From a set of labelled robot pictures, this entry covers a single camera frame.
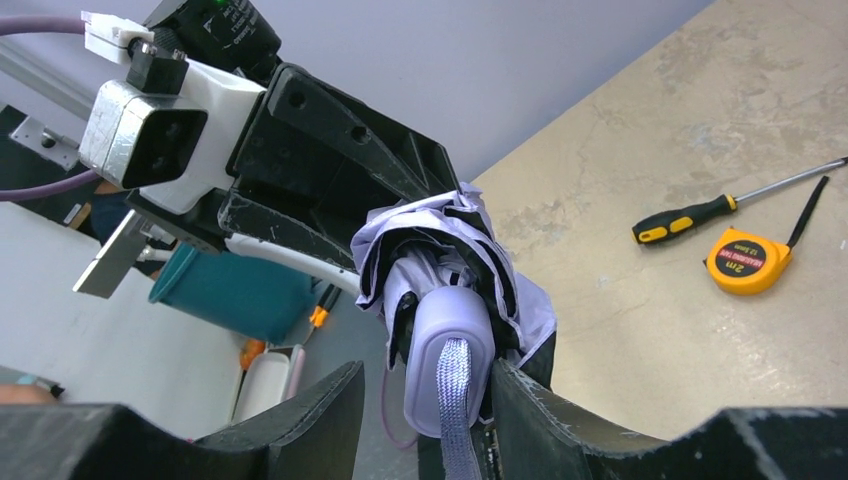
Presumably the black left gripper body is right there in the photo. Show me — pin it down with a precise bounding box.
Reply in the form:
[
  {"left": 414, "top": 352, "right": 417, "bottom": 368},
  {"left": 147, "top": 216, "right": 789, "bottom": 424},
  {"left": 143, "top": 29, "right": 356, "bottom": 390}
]
[{"left": 129, "top": 65, "right": 398, "bottom": 255}]

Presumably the yellow black screwdriver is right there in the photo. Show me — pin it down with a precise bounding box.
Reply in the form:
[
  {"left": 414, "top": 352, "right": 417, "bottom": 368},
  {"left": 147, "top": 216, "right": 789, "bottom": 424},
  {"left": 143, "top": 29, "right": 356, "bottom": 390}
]
[{"left": 631, "top": 157, "right": 847, "bottom": 245}]

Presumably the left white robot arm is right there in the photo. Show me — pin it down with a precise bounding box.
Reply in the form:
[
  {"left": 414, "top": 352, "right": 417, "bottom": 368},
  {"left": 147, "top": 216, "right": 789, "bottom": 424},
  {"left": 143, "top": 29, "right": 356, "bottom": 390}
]
[{"left": 130, "top": 1, "right": 459, "bottom": 294}]

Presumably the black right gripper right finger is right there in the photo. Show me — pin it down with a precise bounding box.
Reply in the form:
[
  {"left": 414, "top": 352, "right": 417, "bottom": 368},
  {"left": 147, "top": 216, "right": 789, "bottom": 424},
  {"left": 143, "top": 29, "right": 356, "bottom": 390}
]
[{"left": 491, "top": 360, "right": 847, "bottom": 479}]

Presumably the yellow tape measure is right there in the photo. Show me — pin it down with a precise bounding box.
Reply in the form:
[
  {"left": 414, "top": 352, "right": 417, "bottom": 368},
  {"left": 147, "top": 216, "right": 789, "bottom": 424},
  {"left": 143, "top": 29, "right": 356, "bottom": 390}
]
[{"left": 703, "top": 175, "right": 830, "bottom": 296}]

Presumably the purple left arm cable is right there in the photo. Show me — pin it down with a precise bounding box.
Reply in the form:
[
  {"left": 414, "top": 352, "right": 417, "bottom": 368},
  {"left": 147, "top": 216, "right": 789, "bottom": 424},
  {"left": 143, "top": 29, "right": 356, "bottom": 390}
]
[{"left": 0, "top": 14, "right": 101, "bottom": 203}]

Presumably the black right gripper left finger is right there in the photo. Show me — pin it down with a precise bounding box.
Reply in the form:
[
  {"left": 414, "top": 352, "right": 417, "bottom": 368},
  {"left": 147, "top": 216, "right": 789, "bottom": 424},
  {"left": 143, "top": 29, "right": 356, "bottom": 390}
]
[{"left": 1, "top": 361, "right": 365, "bottom": 479}]

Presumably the teal plastic bin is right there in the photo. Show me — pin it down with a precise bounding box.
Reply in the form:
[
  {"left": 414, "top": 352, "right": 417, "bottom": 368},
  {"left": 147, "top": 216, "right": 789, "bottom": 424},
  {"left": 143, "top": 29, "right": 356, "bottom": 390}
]
[{"left": 148, "top": 243, "right": 317, "bottom": 344}]

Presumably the lilac umbrella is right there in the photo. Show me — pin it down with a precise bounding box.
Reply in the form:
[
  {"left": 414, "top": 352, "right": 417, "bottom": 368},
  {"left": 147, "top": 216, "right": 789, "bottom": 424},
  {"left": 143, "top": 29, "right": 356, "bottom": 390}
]
[{"left": 351, "top": 183, "right": 557, "bottom": 479}]

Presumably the white tray with tools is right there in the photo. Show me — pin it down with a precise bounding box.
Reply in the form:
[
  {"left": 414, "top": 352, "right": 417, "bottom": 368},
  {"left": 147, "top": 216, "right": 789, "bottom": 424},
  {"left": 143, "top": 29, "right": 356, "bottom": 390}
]
[{"left": 230, "top": 344, "right": 306, "bottom": 424}]

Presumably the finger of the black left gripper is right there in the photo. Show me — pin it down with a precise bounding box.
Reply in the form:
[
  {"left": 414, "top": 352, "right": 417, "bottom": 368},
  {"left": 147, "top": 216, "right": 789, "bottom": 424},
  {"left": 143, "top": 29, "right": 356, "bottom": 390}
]
[
  {"left": 217, "top": 192, "right": 355, "bottom": 271},
  {"left": 266, "top": 63, "right": 459, "bottom": 201}
]

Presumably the orange handled tool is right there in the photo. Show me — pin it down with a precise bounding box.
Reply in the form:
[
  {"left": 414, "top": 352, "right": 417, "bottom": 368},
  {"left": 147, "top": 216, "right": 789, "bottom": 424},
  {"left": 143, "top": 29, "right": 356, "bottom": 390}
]
[{"left": 302, "top": 285, "right": 342, "bottom": 345}]

